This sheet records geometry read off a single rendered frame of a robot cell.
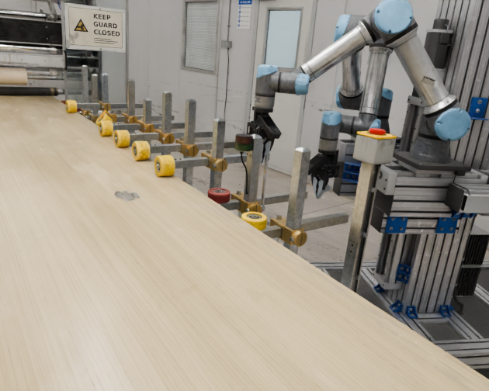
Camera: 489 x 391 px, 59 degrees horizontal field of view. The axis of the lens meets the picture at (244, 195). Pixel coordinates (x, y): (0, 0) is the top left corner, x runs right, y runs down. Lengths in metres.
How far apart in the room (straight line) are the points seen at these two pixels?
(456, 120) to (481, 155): 0.54
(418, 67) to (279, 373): 1.17
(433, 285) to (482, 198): 0.65
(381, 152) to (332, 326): 0.45
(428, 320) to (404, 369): 1.52
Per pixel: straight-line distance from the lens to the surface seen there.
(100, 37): 3.88
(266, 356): 0.79
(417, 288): 2.30
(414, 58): 1.63
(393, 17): 1.60
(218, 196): 1.51
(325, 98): 4.77
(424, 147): 1.81
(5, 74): 3.79
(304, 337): 0.85
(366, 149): 1.11
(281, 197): 1.71
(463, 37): 2.04
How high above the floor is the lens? 1.40
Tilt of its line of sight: 19 degrees down
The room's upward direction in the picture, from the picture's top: 5 degrees clockwise
